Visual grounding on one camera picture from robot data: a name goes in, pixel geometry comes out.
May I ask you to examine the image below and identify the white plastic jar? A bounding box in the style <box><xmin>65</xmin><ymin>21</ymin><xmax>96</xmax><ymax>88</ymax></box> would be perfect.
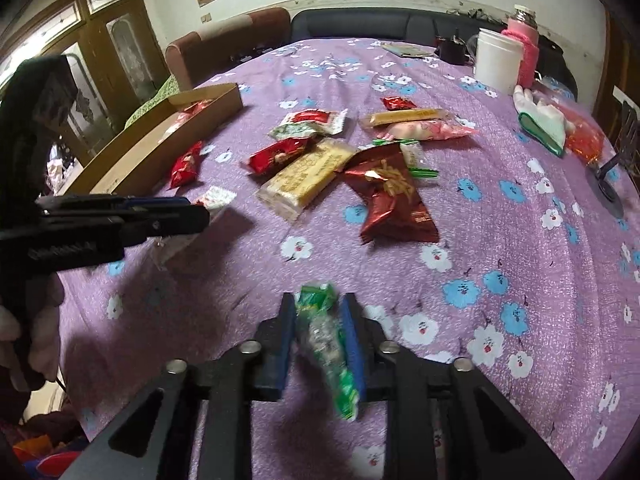
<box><xmin>473</xmin><ymin>28</ymin><xmax>524</xmax><ymax>96</ymax></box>

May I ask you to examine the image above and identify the pink snack packet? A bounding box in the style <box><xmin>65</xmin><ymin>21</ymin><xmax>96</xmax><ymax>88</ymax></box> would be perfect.
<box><xmin>375</xmin><ymin>119</ymin><xmax>476</xmax><ymax>141</ymax></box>

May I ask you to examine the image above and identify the white and green glove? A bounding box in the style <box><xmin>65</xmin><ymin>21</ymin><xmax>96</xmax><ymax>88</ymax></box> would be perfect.
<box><xmin>512</xmin><ymin>84</ymin><xmax>575</xmax><ymax>157</ymax></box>

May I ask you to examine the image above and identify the brown armchair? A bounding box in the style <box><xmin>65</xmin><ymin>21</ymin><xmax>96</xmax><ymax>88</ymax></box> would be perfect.
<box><xmin>165</xmin><ymin>6</ymin><xmax>292</xmax><ymax>91</ymax></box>

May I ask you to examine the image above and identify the pink sleeved glass bottle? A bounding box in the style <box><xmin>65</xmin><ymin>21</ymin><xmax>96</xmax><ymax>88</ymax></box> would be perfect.
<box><xmin>501</xmin><ymin>4</ymin><xmax>539</xmax><ymax>89</ymax></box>

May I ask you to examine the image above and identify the small red candy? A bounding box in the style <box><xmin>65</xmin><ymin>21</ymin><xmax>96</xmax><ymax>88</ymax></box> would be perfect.
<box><xmin>381</xmin><ymin>96</ymin><xmax>416</xmax><ymax>112</ymax></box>

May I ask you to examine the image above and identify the red white snack packet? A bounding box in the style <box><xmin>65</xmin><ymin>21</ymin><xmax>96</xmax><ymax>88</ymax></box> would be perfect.
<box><xmin>268</xmin><ymin>108</ymin><xmax>348</xmax><ymax>141</ymax></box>

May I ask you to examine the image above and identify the long yellow biscuit packet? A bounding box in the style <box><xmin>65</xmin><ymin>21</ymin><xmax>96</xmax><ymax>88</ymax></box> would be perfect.
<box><xmin>360</xmin><ymin>108</ymin><xmax>448</xmax><ymax>128</ymax></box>

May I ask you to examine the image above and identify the purple floral tablecloth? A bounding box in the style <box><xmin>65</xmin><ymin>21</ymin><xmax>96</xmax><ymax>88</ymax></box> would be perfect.
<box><xmin>61</xmin><ymin>39</ymin><xmax>639</xmax><ymax>479</ymax></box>

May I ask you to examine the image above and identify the large dark red snack bag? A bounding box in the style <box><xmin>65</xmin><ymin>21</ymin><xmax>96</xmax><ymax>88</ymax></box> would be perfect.
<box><xmin>337</xmin><ymin>143</ymin><xmax>439</xmax><ymax>244</ymax></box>

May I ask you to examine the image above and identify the cardboard box tray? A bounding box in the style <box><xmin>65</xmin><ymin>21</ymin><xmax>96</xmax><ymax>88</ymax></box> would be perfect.
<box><xmin>61</xmin><ymin>82</ymin><xmax>243</xmax><ymax>196</ymax></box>

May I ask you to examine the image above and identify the black phone stand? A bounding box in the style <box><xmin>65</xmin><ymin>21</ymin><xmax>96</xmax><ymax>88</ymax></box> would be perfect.
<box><xmin>586</xmin><ymin>86</ymin><xmax>639</xmax><ymax>220</ymax></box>

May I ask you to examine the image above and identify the green candy packet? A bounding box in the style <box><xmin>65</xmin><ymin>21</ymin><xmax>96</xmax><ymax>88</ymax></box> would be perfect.
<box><xmin>295</xmin><ymin>282</ymin><xmax>360</xmax><ymax>422</ymax></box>

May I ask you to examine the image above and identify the black sofa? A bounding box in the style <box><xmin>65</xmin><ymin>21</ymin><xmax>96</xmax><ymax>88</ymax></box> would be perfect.
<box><xmin>290</xmin><ymin>6</ymin><xmax>580</xmax><ymax>101</ymax></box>

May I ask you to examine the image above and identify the small white red packet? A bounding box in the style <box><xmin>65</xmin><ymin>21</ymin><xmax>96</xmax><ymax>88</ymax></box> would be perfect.
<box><xmin>152</xmin><ymin>185</ymin><xmax>236</xmax><ymax>269</ymax></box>

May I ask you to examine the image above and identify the wooden glass door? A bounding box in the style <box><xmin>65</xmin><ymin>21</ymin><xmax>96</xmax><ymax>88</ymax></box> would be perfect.
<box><xmin>1</xmin><ymin>0</ymin><xmax>169</xmax><ymax>165</ymax></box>

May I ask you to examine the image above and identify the yellow cracker packet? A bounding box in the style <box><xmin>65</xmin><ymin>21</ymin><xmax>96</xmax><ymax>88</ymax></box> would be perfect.
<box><xmin>256</xmin><ymin>139</ymin><xmax>357</xmax><ymax>222</ymax></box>

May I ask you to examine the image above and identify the black small box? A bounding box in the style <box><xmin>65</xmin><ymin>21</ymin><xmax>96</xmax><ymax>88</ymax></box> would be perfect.
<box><xmin>435</xmin><ymin>28</ymin><xmax>469</xmax><ymax>66</ymax></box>

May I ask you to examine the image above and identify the booklet on table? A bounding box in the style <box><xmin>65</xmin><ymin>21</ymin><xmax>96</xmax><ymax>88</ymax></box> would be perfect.
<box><xmin>381</xmin><ymin>42</ymin><xmax>435</xmax><ymax>58</ymax></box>

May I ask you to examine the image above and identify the green patterned cushion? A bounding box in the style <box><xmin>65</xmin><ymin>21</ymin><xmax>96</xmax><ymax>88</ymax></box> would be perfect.
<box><xmin>125</xmin><ymin>75</ymin><xmax>180</xmax><ymax>129</ymax></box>

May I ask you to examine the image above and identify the red peanut snack packet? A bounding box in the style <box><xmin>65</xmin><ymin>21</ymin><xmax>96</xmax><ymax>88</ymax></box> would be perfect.
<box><xmin>240</xmin><ymin>136</ymin><xmax>317</xmax><ymax>177</ymax></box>

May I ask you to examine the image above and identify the small red snack bag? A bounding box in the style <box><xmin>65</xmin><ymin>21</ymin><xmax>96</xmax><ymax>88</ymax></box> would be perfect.
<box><xmin>169</xmin><ymin>141</ymin><xmax>204</xmax><ymax>188</ymax></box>

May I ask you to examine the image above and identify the person's left hand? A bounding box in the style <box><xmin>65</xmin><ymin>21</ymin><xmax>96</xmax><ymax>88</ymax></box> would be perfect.
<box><xmin>1</xmin><ymin>274</ymin><xmax>65</xmax><ymax>392</ymax></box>

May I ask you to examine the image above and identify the green white snack packet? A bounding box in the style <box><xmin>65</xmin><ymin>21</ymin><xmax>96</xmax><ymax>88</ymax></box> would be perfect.
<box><xmin>372</xmin><ymin>139</ymin><xmax>439</xmax><ymax>179</ymax></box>

